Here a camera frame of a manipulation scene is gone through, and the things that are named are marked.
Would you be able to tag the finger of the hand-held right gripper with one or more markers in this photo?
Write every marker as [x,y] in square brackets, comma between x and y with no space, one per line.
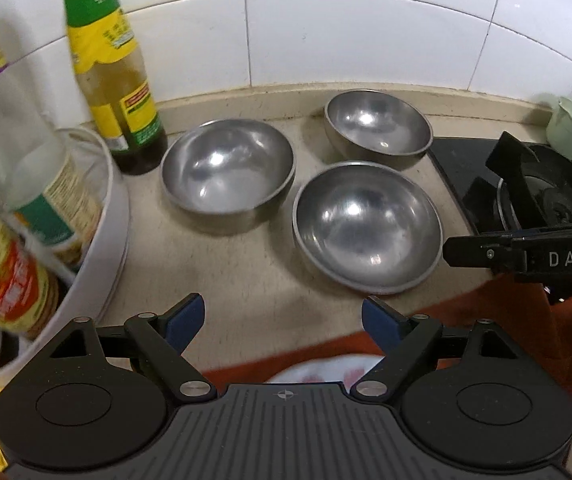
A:
[476,255]

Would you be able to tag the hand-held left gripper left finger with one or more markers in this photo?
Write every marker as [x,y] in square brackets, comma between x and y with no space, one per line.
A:
[186,322]

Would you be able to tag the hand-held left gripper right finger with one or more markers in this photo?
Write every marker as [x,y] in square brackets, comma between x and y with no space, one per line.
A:
[383,322]

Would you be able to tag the white plate pink flowers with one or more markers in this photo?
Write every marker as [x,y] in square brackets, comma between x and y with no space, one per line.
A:
[316,371]

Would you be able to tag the large steel bowl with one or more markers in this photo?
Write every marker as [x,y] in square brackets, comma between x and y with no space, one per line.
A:
[228,175]

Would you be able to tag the red cloth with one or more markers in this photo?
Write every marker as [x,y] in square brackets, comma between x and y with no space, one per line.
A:
[516,320]

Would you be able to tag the black gas stove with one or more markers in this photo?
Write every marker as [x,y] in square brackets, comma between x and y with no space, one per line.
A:
[516,185]

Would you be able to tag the white rotating condiment rack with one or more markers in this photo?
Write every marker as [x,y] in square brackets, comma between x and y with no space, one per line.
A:
[106,240]

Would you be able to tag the vinegar bottle yellow cap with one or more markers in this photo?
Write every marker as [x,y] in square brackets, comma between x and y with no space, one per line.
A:
[6,285]

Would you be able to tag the sauce bottle green yellow label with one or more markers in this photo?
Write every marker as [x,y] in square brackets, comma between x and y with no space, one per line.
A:
[111,70]

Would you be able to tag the clear bottle purple label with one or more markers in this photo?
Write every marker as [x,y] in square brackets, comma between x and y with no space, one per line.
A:
[6,125]

